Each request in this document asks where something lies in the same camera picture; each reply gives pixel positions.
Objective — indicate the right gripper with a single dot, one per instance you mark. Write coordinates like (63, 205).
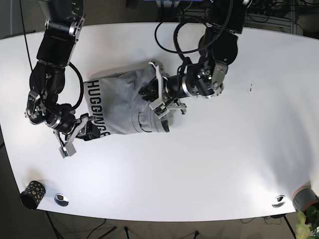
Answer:
(79, 128)

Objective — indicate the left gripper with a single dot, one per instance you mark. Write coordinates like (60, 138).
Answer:
(165, 97)

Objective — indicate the light grey T-shirt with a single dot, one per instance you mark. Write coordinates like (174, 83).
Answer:
(118, 107)

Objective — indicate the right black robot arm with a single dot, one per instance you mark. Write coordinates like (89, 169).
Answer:
(64, 22)

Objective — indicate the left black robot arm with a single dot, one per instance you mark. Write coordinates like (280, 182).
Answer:
(203, 69)

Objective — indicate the black gold-dotted cup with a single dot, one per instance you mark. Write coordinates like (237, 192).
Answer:
(32, 195)

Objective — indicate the grey plant pot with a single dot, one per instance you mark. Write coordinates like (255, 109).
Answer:
(304, 198)

